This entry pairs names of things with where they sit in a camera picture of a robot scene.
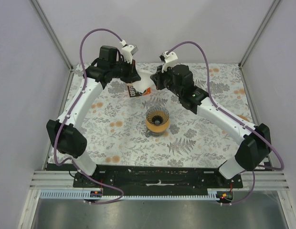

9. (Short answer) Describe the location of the right aluminium frame post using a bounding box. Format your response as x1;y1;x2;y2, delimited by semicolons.
239;0;282;69

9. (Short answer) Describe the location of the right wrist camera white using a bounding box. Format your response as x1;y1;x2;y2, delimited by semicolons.
160;52;178;73

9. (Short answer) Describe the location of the white cable duct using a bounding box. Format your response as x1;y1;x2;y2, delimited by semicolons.
40;188;233;200

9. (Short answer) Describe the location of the left aluminium frame post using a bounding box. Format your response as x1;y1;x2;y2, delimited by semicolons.
29;0;73;72

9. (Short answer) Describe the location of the grey glass mug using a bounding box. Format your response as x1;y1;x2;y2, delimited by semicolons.
145;129;165;137

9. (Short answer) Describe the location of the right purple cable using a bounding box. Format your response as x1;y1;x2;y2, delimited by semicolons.
170;41;285;206

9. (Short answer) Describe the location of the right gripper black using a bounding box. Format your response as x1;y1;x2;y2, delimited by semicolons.
152;63;183;97

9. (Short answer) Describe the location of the aluminium frame post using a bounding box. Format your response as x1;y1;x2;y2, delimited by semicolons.
29;0;73;72
239;0;282;69

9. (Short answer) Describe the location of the aluminium rail front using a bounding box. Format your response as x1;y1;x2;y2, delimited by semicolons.
30;171;74;190

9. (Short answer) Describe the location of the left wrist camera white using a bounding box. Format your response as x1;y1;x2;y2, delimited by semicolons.
120;40;138;64

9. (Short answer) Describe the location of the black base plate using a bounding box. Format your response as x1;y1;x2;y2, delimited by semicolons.
45;163;270;190

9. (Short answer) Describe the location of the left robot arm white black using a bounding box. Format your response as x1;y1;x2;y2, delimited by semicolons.
46;44;140;187

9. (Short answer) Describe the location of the floral tablecloth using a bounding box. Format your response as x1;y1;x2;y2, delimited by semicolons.
79;63;253;167

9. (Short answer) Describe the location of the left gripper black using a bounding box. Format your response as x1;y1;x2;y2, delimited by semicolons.
109;58;140;84

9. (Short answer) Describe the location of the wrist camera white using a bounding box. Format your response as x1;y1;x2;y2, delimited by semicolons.
120;40;138;64
160;52;178;73

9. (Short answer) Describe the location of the coffee filter box orange black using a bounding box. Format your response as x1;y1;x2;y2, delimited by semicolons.
127;82;151;98

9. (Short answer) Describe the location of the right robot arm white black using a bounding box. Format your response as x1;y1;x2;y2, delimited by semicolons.
150;64;271;188

